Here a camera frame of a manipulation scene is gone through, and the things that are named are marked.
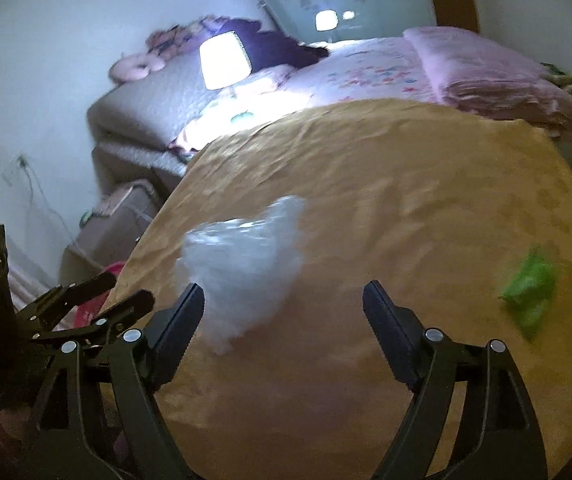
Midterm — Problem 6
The green snack packet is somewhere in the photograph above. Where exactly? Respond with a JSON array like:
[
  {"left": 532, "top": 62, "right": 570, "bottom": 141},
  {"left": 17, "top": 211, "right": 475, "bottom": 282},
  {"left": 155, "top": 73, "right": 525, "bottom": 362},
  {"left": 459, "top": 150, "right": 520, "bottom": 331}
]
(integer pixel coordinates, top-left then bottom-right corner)
[{"left": 499, "top": 246, "right": 558, "bottom": 341}]

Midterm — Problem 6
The floral white bed sheet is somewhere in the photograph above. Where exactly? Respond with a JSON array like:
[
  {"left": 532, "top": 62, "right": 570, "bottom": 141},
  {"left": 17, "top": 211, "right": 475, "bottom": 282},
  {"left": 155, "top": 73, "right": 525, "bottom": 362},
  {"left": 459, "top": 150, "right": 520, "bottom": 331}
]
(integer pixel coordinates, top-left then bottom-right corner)
[{"left": 170, "top": 37, "right": 436, "bottom": 153}]

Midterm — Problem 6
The grey upholstered bed frame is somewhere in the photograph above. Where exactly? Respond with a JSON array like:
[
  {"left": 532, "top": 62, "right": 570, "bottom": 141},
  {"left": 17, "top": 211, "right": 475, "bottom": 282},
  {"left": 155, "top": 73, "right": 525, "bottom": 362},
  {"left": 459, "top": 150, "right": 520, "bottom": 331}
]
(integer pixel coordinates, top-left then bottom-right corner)
[{"left": 92, "top": 139, "right": 188, "bottom": 200}]

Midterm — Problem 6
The white power cable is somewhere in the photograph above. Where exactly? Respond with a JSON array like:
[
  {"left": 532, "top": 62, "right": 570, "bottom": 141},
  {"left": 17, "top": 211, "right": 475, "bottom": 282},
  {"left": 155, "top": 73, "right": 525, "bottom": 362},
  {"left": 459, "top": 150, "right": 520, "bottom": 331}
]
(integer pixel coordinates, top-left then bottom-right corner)
[{"left": 15, "top": 154, "right": 80, "bottom": 252}]

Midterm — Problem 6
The golden yellow bed blanket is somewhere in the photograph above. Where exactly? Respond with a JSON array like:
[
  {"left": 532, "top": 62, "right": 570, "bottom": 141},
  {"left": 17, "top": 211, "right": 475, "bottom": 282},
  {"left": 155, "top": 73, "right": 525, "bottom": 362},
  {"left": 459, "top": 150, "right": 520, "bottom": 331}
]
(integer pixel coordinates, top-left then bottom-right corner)
[{"left": 110, "top": 100, "right": 572, "bottom": 479}]

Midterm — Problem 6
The grey bedside cabinet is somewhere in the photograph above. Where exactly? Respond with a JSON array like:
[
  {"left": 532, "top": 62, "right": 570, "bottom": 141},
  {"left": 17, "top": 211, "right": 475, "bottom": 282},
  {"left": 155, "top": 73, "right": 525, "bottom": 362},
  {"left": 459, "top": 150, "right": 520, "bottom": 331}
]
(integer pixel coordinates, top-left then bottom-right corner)
[{"left": 67, "top": 179, "right": 162, "bottom": 269}]

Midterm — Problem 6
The pink folded quilt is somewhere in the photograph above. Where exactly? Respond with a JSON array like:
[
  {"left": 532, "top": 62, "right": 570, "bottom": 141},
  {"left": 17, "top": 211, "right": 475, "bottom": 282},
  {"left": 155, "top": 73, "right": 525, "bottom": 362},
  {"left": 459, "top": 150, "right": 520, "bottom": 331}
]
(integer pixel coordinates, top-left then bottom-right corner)
[{"left": 403, "top": 26, "right": 572, "bottom": 133}]

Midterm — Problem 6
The clear plastic bag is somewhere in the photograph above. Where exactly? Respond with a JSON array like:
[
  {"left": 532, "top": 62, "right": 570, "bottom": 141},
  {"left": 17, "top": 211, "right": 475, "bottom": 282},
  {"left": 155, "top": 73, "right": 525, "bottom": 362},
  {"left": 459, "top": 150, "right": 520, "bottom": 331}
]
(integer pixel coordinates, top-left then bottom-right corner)
[{"left": 175, "top": 195, "right": 305, "bottom": 354}]

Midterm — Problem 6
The pink plastic basket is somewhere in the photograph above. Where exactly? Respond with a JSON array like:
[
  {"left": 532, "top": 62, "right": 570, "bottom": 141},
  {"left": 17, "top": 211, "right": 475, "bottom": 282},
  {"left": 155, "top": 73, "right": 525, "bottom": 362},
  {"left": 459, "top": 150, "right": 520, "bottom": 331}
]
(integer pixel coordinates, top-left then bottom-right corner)
[{"left": 73, "top": 261, "right": 126, "bottom": 328}]

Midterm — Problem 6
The grey quilted pillow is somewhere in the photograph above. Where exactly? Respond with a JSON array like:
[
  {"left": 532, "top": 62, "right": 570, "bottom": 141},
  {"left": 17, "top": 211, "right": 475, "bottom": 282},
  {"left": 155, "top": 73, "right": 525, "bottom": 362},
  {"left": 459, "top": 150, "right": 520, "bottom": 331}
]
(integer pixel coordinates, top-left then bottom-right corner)
[{"left": 88, "top": 51, "right": 217, "bottom": 151}]

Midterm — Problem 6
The glowing white table lamp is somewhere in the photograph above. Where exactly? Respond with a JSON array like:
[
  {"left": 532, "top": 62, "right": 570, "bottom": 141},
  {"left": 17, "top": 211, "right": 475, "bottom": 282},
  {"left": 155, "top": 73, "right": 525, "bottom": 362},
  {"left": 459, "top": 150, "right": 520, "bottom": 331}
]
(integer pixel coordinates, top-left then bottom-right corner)
[{"left": 199, "top": 32, "right": 252, "bottom": 91}]

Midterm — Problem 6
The brown plush toy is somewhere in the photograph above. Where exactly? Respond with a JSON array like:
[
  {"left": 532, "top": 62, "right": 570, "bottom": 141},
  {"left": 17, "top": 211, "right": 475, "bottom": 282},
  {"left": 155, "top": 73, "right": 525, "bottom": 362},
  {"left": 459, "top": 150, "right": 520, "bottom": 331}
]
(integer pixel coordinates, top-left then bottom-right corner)
[{"left": 146, "top": 15, "right": 229, "bottom": 61}]

